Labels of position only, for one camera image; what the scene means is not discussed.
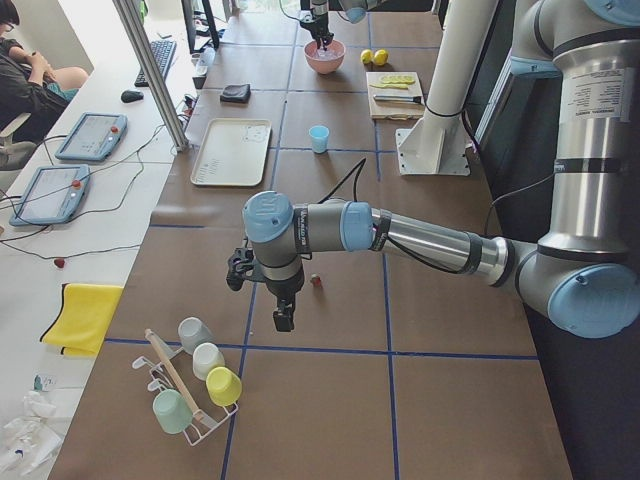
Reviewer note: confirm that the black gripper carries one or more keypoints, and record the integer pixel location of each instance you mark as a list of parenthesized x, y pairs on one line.
[(283, 290), (318, 15)]

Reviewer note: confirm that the red strawberry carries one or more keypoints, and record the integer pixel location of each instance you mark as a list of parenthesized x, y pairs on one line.
[(316, 280)]

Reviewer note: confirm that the clear ice cube pile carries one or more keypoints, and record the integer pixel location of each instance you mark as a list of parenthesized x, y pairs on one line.
[(325, 54)]

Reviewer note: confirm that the white cup on rack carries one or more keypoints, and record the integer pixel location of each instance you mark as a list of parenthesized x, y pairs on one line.
[(205, 358)]

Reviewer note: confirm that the yellow cup on rack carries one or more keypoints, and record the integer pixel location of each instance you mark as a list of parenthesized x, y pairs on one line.
[(224, 386)]

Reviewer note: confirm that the grey cup on rack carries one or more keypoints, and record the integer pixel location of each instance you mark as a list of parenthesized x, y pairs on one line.
[(192, 332)]

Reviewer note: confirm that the light blue plastic cup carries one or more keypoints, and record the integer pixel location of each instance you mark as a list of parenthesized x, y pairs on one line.
[(319, 136)]

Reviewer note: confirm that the white cup rack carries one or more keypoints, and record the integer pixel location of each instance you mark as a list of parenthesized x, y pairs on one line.
[(214, 416)]

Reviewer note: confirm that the mint green cup on rack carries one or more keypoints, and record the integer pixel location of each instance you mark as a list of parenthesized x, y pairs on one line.
[(171, 411)]

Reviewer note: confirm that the pink bowl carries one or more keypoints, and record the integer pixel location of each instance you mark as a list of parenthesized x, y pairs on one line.
[(324, 67)]

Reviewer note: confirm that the whole yellow lemon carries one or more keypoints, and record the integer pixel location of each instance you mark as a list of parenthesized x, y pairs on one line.
[(366, 56), (380, 57)]

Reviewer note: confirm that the yellow plastic knife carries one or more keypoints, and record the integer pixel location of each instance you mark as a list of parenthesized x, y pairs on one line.
[(394, 86)]

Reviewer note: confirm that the wooden cutting board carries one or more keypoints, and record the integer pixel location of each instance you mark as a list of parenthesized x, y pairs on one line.
[(394, 111)]

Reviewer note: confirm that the grey folded cloth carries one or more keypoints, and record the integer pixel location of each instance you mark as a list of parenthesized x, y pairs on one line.
[(239, 93)]

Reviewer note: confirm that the steel muddler black tip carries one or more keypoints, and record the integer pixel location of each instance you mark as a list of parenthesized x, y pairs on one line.
[(398, 99)]

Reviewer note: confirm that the cream bear serving tray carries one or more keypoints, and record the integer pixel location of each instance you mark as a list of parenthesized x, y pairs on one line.
[(233, 153)]

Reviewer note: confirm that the black keyboard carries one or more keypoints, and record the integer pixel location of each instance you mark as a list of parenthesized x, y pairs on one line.
[(163, 52)]

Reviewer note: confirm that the yellow cloth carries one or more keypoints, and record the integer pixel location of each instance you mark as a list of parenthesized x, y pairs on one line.
[(85, 315)]

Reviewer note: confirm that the black computer mouse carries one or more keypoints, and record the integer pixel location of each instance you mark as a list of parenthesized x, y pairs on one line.
[(132, 95)]

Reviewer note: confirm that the blue teach pendant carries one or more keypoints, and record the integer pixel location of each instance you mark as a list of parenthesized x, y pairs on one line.
[(52, 196), (93, 138)]

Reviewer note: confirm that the crumpled white plastic bags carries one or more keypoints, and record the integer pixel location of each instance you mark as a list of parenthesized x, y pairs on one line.
[(29, 441)]

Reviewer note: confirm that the seated person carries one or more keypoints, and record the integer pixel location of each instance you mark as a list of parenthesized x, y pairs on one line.
[(29, 84)]

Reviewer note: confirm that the grey office chair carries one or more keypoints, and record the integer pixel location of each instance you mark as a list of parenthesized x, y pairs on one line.
[(15, 155)]

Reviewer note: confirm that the wooden rack handle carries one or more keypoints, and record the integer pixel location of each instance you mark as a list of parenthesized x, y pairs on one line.
[(165, 354)]

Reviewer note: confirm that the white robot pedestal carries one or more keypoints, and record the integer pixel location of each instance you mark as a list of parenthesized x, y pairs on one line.
[(436, 144)]

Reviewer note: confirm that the aluminium frame post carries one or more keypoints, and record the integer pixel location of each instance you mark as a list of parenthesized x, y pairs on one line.
[(129, 15)]

